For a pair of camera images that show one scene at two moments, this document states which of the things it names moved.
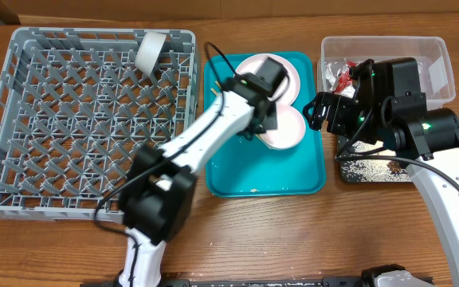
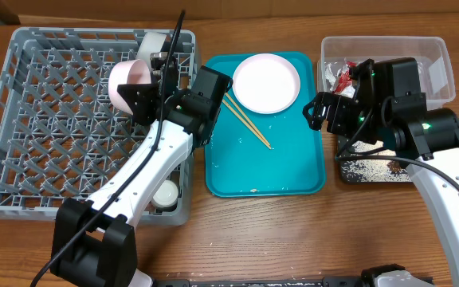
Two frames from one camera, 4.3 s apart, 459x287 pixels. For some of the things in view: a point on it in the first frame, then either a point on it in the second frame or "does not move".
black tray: (374, 170) does not move
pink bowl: (291, 128) -> (127, 72)
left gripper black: (272, 123) -> (143, 108)
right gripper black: (331, 113) does not move
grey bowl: (149, 50) does not move
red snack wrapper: (345, 79) does not move
